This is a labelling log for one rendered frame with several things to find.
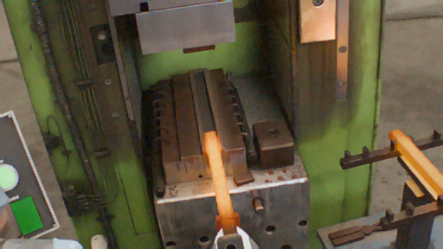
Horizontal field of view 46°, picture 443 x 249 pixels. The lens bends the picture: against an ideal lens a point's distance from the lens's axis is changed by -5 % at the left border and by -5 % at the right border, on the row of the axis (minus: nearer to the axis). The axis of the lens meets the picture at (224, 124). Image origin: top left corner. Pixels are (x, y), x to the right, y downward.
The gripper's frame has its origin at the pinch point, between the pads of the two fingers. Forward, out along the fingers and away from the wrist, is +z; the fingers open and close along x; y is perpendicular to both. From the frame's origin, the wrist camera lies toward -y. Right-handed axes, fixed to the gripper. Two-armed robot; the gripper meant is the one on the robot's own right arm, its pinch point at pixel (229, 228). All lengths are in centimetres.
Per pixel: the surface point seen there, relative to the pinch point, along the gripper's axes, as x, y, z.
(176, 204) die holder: -10.6, 10.5, 21.8
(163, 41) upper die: -7.2, -29.2, 27.3
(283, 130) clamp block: 18.2, 2.4, 33.8
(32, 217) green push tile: -41.6, -0.1, 12.0
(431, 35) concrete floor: 185, 99, 269
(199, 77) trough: 0, 1, 67
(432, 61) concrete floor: 166, 99, 228
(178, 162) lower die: -8.6, 2.4, 27.7
